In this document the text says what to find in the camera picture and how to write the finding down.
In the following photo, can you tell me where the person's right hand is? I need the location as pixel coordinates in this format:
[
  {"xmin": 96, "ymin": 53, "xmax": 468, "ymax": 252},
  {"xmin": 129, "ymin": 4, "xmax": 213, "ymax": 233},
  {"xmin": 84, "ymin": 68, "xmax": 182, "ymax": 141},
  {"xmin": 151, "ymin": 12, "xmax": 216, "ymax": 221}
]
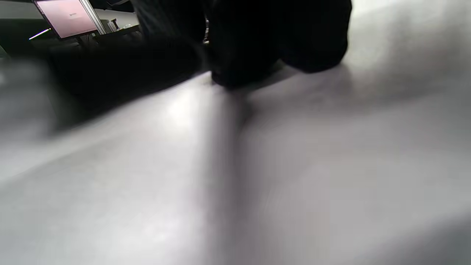
[{"xmin": 132, "ymin": 0, "xmax": 353, "ymax": 89}]

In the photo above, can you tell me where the pink screen monitor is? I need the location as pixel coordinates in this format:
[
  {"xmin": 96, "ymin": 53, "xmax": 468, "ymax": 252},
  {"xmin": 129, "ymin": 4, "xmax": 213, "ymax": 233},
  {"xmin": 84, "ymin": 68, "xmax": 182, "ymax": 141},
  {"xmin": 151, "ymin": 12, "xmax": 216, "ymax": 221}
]
[{"xmin": 32, "ymin": 0, "xmax": 99, "ymax": 40}]

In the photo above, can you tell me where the silver aluminium post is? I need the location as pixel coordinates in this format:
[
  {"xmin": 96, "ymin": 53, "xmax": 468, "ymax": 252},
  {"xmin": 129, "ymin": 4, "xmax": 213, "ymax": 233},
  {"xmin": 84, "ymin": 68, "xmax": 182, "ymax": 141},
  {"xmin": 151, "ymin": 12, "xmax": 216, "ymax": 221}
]
[{"xmin": 79, "ymin": 0, "xmax": 108, "ymax": 35}]

